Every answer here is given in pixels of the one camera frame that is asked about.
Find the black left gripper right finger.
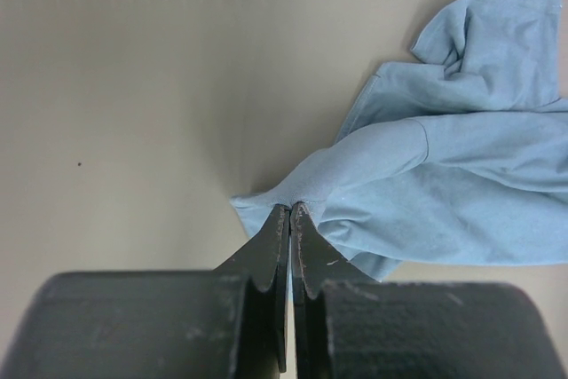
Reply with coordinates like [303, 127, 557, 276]
[290, 203, 566, 378]

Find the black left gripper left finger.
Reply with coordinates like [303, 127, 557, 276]
[1, 205, 289, 378]

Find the blue-grey t-shirt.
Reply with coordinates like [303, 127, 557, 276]
[232, 0, 567, 280]

